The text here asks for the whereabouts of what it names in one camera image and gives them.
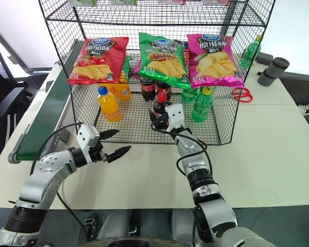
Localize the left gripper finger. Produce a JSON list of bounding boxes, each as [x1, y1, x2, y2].
[[98, 129, 120, 141], [107, 145, 132, 164]]

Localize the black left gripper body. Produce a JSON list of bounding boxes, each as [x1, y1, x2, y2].
[[89, 140, 110, 165]]

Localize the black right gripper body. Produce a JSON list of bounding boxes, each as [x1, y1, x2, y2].
[[153, 113, 171, 131]]

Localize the cola bottle with red cap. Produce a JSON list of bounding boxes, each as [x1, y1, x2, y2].
[[152, 93, 173, 130]]

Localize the green conveyor belt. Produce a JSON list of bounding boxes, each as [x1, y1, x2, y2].
[[8, 39, 86, 164]]

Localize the orange soda bottle blue cap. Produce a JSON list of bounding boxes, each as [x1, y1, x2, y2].
[[97, 86, 123, 123]]

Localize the cola bottle red label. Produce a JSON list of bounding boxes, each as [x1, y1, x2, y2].
[[140, 76, 157, 102], [157, 81, 172, 96]]

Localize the green soda bottle yellow cap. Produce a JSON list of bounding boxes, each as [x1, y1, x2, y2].
[[238, 34, 263, 70], [191, 86, 214, 123]]

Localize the small green snack bag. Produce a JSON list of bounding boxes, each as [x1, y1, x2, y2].
[[123, 55, 134, 79]]

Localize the green potato chip bag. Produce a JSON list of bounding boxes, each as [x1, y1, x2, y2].
[[136, 32, 192, 91]]

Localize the red potato chip bag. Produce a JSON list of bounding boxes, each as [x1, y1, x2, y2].
[[67, 37, 130, 86]]

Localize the magenta potato chip bag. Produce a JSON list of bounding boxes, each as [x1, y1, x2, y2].
[[186, 33, 246, 90]]

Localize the black office chair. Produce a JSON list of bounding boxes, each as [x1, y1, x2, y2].
[[0, 65, 33, 146]]

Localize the pink snack packet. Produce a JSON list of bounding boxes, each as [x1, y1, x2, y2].
[[201, 0, 231, 6], [158, 0, 186, 6]]

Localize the green white snack packet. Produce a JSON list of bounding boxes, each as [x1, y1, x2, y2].
[[67, 0, 99, 7], [110, 0, 139, 7]]

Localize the grey box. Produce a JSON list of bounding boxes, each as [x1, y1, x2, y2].
[[255, 52, 274, 66]]

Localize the grey cylinder roll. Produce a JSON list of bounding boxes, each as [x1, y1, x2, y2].
[[257, 57, 290, 87]]

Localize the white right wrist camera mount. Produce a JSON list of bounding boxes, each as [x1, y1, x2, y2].
[[165, 103, 184, 127]]

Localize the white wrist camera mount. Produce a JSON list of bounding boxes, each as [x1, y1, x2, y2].
[[76, 123, 100, 150], [165, 103, 184, 127]]

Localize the black wire rack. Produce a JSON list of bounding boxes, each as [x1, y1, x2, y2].
[[38, 0, 276, 146]]

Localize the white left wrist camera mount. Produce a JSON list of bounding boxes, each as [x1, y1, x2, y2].
[[76, 123, 100, 150]]

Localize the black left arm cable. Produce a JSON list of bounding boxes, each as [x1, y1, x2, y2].
[[30, 122, 84, 175]]

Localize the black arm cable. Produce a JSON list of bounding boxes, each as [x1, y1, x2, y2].
[[150, 123, 213, 178], [30, 122, 84, 175]]

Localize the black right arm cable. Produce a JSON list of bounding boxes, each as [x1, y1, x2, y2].
[[150, 123, 213, 178]]

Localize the red handled scissors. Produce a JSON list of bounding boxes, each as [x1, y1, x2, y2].
[[231, 87, 254, 103]]

